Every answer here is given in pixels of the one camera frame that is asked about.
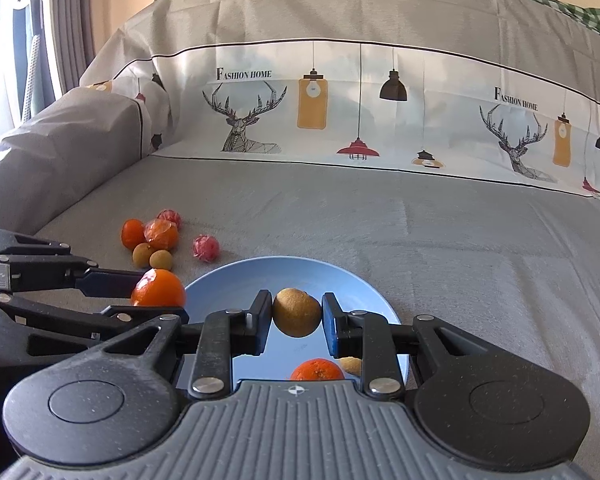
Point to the plastic-wrapped orange mandarin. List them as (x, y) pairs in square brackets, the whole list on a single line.
[(157, 290), (161, 234)]

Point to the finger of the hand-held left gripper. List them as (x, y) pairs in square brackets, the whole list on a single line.
[(130, 316), (110, 281)]

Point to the grey curtain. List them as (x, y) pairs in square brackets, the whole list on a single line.
[(70, 35)]

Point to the bare orange mandarin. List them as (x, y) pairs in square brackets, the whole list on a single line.
[(131, 234), (317, 370)]

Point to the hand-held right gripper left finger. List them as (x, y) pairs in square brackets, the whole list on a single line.
[(262, 321)]

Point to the blue plate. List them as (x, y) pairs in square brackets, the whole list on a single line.
[(300, 272)]

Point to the large brown longan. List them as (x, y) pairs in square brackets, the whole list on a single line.
[(297, 312)]

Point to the small brown longan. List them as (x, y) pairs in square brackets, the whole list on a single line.
[(141, 256), (350, 364), (161, 260)]

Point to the red plastic-wrapped fruit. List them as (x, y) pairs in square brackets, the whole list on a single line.
[(206, 248), (171, 217)]

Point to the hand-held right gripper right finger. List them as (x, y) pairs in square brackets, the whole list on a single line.
[(330, 326)]

